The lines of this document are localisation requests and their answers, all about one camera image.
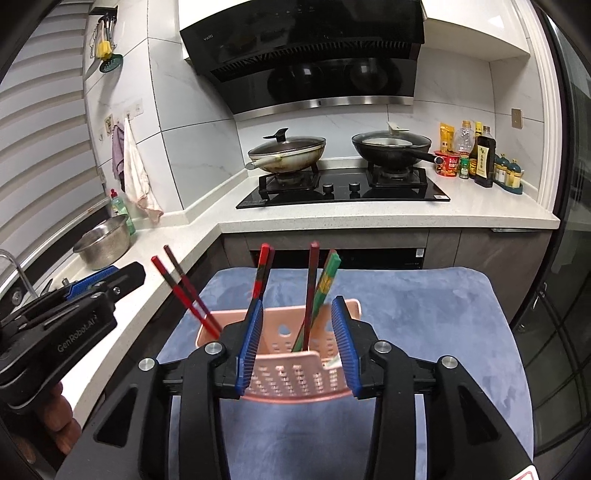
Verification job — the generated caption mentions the dark red chopstick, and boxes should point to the dark red chopstick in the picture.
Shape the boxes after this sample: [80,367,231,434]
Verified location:
[151,256,221,339]
[297,241,320,351]
[163,245,221,339]

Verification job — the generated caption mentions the green chopstick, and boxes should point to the green chopstick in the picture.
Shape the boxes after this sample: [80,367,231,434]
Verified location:
[291,249,342,352]
[311,249,342,322]

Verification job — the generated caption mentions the person's left hand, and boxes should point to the person's left hand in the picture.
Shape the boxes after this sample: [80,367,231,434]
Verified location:
[37,382,82,455]

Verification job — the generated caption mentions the stainless steel bowl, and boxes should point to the stainless steel bowl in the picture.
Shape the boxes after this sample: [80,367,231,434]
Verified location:
[73,215,131,271]

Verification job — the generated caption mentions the pink perforated utensil holder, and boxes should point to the pink perforated utensil holder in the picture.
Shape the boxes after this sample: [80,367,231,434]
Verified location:
[194,298,363,407]

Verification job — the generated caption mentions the green dish soap bottle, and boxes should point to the green dish soap bottle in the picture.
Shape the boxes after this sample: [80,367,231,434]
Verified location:
[110,189,135,235]

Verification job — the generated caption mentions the chrome sink faucet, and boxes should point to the chrome sink faucet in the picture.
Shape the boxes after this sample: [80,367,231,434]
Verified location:
[0,248,38,301]

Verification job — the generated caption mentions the white hanging towel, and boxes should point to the white hanging towel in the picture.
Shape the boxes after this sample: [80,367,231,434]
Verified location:
[123,117,163,225]

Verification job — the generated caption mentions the blue-grey plush table mat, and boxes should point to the blue-grey plush table mat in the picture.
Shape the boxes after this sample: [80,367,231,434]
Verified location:
[178,272,538,479]

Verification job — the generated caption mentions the purple hanging cloth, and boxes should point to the purple hanging cloth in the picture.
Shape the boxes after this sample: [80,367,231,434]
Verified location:
[111,123,124,181]

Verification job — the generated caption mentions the black gas stove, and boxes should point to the black gas stove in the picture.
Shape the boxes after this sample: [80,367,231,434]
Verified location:
[236,166,451,209]

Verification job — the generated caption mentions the wok with glass lid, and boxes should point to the wok with glass lid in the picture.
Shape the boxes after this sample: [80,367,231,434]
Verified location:
[245,128,327,174]

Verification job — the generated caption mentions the red instant noodle cup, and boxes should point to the red instant noodle cup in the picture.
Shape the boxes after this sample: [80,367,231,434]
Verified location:
[434,151,460,177]

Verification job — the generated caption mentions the black frying pan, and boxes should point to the black frying pan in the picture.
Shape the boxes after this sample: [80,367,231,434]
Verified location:
[352,124,443,168]

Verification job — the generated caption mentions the small green-lid jar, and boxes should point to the small green-lid jar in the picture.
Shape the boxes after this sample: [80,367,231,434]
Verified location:
[459,156,470,179]

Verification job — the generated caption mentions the spice jar rack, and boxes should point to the spice jar rack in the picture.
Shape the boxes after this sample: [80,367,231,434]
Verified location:
[493,154,523,195]

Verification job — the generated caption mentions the dark soy sauce bottle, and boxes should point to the dark soy sauce bottle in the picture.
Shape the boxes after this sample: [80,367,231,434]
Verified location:
[475,126,496,188]

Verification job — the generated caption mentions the yellow seasoning packet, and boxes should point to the yellow seasoning packet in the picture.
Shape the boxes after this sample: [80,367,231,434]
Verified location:
[439,123,455,154]

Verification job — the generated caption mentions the clear plastic bottle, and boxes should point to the clear plastic bottle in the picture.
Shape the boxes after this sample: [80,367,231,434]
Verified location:
[455,120,475,157]

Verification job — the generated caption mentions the black range hood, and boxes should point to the black range hood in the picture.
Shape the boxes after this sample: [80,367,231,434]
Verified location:
[180,1,425,120]

